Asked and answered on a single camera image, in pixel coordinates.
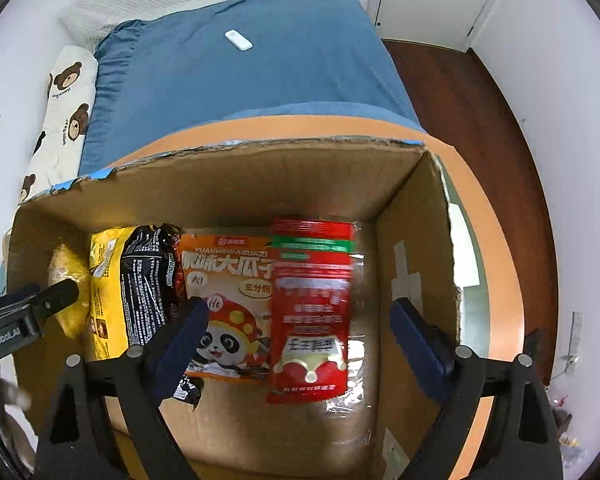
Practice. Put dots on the white remote control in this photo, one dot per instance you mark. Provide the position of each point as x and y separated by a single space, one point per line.
238 40

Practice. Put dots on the clear plastic bag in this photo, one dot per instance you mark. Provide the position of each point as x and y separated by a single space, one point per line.
362 310

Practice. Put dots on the white wall outlet strip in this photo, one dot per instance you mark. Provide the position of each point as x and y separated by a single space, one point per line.
576 332

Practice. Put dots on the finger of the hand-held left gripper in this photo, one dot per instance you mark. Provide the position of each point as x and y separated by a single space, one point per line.
55 297
7 300

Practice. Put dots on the bear print pillow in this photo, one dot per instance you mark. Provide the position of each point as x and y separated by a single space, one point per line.
62 125

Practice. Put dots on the colourful floor clutter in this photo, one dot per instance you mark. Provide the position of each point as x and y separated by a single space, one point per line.
564 420

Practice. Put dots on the red packet green stripe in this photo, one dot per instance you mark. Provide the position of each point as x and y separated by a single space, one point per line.
310 320
312 230

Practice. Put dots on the light blue cloth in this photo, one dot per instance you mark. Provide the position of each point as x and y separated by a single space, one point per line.
3 265

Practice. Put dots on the orange panda print packet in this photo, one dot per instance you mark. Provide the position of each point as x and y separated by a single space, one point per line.
230 310

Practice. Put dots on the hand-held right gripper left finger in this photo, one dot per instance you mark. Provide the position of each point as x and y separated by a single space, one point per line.
177 347

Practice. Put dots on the brown cardboard box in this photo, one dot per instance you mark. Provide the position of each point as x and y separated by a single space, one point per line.
280 185

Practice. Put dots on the black noodle packet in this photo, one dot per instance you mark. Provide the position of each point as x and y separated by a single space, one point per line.
147 280

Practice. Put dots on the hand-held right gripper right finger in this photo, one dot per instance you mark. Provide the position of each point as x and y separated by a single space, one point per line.
419 355

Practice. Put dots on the pale yellow snack packet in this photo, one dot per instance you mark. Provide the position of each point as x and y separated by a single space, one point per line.
70 270

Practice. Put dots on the blue bedsheet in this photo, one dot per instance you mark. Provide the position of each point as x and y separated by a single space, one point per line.
280 75

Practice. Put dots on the white wardrobe door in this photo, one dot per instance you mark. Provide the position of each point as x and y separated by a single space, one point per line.
429 0

